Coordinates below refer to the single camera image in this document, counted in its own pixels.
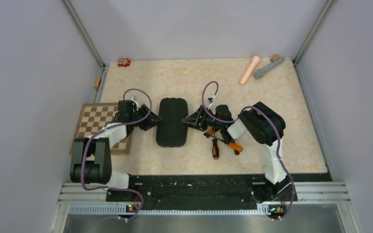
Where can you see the back wooden block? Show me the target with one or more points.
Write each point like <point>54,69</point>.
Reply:
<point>274,57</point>

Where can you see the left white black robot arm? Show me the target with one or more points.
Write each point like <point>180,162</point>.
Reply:
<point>91,154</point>

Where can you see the grey toy microphone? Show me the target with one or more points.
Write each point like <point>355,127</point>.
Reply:
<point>261,72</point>

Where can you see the left wooden block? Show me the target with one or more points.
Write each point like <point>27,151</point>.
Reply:
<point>97,83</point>

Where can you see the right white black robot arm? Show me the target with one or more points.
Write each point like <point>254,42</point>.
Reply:
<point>266,127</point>

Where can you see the orange handled pliers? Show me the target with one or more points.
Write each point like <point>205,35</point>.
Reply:
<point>210,133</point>

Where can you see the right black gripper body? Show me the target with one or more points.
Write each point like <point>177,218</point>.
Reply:
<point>209,120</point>

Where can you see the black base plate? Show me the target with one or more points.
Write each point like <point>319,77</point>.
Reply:
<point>197,192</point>

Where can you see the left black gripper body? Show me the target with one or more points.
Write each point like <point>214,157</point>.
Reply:
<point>133,116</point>

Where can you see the black plastic tool case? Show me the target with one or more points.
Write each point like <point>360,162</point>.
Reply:
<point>172,131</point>

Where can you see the wooden chessboard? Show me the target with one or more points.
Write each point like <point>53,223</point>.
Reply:
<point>93,117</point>

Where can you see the pink toy microphone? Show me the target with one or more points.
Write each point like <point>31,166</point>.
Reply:
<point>254,62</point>

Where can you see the aluminium frame rail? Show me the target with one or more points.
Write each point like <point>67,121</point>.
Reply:
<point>73,199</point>

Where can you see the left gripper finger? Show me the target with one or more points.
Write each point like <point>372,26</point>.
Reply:
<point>151,121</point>
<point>143,112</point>

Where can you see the red toy car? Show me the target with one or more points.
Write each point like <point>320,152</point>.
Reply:
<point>124,62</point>

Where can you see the long orange handled screwdriver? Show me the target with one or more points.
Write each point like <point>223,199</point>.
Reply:
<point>232,145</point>

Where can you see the wooden block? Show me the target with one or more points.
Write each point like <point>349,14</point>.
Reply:
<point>274,57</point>
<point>97,83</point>

